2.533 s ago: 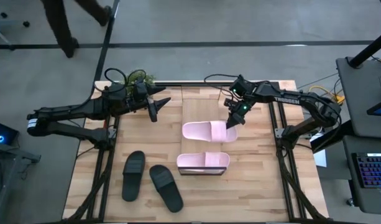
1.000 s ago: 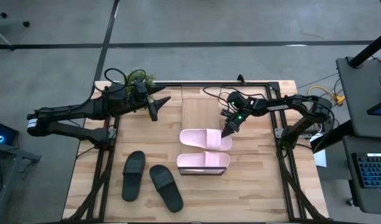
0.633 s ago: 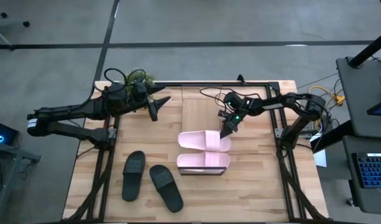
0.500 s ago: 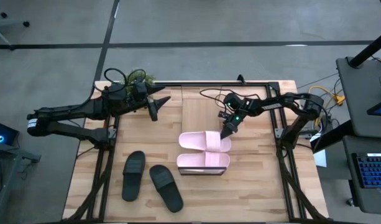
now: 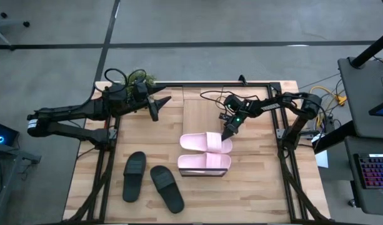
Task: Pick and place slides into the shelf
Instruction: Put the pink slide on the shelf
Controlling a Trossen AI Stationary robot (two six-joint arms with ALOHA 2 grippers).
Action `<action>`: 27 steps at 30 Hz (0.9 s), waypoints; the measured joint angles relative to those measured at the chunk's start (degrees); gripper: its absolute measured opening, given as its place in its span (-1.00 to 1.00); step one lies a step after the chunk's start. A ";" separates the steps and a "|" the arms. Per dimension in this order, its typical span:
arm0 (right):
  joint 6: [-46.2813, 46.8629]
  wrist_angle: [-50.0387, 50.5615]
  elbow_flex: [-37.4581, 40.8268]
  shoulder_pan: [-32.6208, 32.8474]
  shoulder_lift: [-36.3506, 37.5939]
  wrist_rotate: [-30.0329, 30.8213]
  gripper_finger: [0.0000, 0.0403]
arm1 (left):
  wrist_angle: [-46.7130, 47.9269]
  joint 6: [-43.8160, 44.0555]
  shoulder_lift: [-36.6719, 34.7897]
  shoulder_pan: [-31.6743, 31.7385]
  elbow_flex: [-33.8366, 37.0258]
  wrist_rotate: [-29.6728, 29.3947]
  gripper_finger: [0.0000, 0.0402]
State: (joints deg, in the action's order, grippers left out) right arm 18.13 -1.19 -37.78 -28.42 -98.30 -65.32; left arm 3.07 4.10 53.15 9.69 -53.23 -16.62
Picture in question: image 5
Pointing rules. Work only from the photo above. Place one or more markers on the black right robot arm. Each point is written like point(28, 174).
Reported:
point(281, 100)

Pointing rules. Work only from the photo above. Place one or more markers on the computer with blue light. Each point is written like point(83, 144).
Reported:
point(7, 132)

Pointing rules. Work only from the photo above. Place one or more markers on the black-framed wooden board shelf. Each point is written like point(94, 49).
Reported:
point(203, 172)

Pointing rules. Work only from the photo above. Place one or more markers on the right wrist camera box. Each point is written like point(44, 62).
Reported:
point(232, 103)

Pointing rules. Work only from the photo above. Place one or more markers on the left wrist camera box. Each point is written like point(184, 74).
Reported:
point(140, 89)

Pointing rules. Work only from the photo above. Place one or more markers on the grey office chair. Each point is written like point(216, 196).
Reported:
point(7, 22)

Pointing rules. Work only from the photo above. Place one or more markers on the pink rubber slide sandal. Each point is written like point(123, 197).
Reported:
point(194, 142)
point(194, 161)

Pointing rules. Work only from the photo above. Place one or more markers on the small black clamp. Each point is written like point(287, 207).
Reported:
point(242, 80)

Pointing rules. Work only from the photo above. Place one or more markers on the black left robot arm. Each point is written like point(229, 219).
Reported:
point(69, 114)

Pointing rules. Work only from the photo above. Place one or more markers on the black rubber slide sandal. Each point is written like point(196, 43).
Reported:
point(134, 184)
point(167, 193)

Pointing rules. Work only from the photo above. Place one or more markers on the dark grey desk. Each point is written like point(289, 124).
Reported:
point(353, 200)

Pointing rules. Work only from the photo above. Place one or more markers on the dark side desk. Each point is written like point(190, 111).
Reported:
point(3, 187)

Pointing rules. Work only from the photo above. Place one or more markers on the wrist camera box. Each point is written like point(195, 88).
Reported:
point(232, 103)
point(140, 89)

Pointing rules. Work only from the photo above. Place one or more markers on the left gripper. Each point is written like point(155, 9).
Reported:
point(150, 106)

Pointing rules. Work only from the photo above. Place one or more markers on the backlit rainbow keyboard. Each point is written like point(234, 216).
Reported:
point(375, 172)

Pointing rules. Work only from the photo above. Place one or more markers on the black pole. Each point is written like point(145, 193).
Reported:
point(370, 50)

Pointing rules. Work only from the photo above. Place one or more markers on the black aluminium table frame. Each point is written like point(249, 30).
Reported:
point(274, 87)

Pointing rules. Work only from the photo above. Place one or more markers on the potted white-flowered green plant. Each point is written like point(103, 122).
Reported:
point(150, 78)

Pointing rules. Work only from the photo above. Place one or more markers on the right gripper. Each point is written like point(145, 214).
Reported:
point(233, 118)

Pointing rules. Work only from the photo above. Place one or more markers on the black power adapter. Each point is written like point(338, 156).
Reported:
point(310, 132)

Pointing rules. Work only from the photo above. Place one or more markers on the white paper sheet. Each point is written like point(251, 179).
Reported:
point(322, 159)

